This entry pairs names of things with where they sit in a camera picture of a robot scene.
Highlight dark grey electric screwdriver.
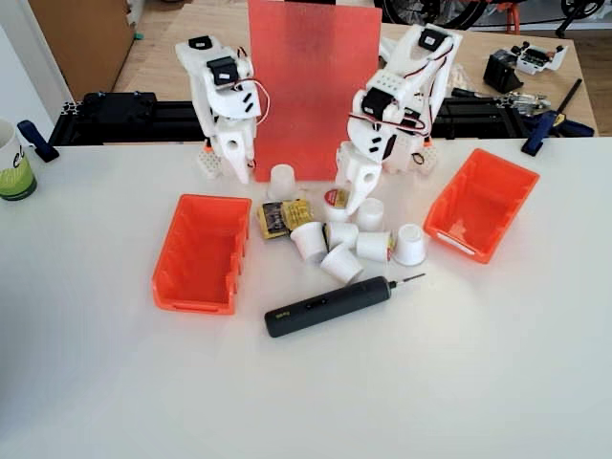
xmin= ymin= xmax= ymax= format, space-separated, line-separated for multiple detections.
xmin=264 ymin=273 xmax=426 ymax=339

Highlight red lid coffee pod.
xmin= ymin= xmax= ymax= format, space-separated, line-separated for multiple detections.
xmin=322 ymin=187 xmax=355 ymax=224

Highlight white coffee pod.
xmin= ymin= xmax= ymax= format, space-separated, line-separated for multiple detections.
xmin=290 ymin=220 xmax=331 ymax=263
xmin=266 ymin=164 xmax=300 ymax=200
xmin=355 ymin=230 xmax=397 ymax=264
xmin=392 ymin=223 xmax=429 ymax=267
xmin=318 ymin=242 xmax=364 ymax=284
xmin=356 ymin=198 xmax=386 ymax=230

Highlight black printed part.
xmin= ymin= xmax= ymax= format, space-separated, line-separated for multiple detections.
xmin=482 ymin=49 xmax=523 ymax=95

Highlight orange bin with white label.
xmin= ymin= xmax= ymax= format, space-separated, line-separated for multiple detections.
xmin=422 ymin=147 xmax=541 ymax=266

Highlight orange stand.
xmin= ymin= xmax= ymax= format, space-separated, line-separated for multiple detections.
xmin=504 ymin=0 xmax=523 ymax=34

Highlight blue clamp with black bar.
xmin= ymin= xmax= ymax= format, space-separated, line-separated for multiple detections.
xmin=520 ymin=78 xmax=594 ymax=156

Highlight white and green mug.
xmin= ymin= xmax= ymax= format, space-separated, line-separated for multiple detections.
xmin=0 ymin=117 xmax=38 ymax=202

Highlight black bicycle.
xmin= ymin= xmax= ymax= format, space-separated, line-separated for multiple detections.
xmin=377 ymin=0 xmax=508 ymax=30

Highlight blue clamp handle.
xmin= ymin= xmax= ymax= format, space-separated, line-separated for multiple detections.
xmin=17 ymin=120 xmax=60 ymax=163

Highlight orange plastic bin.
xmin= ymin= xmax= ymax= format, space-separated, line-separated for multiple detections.
xmin=151 ymin=193 xmax=253 ymax=317

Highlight white device with circuit board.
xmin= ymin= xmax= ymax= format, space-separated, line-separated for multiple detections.
xmin=509 ymin=41 xmax=569 ymax=76

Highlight yellow and black packet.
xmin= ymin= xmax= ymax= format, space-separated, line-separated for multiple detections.
xmin=256 ymin=197 xmax=313 ymax=243

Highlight silver metal clamp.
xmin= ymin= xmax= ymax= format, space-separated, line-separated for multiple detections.
xmin=496 ymin=91 xmax=551 ymax=116

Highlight red foam sheet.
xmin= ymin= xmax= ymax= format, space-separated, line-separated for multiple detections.
xmin=247 ymin=0 xmax=383 ymax=184

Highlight blue lid coffee pod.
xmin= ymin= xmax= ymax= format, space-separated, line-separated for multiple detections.
xmin=323 ymin=220 xmax=360 ymax=250

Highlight black aluminium rail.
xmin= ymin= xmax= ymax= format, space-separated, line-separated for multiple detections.
xmin=47 ymin=95 xmax=536 ymax=145

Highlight black handled screwdriver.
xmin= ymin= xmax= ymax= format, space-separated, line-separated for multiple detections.
xmin=451 ymin=85 xmax=493 ymax=99

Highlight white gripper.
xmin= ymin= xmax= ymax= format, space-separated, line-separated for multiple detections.
xmin=212 ymin=117 xmax=258 ymax=186
xmin=334 ymin=142 xmax=384 ymax=217

